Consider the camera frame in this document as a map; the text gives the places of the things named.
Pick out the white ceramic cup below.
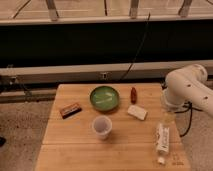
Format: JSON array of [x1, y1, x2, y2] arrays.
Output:
[[92, 116, 112, 140]]

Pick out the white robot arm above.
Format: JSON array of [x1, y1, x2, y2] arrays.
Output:
[[162, 64, 213, 117]]

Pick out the green bowl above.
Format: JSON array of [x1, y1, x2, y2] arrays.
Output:
[[90, 86, 120, 112]]

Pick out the brown chocolate bar box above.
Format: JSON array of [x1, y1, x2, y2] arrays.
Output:
[[59, 103, 82, 119]]

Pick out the white toothpaste tube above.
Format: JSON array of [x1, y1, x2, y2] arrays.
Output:
[[156, 123, 170, 165]]

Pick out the white wall outlet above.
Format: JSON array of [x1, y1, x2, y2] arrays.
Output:
[[100, 72, 109, 80]]

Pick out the black hanging cable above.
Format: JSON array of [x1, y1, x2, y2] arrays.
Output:
[[118, 12, 152, 82]]

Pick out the black floor cable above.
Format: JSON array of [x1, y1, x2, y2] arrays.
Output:
[[174, 102, 203, 138]]

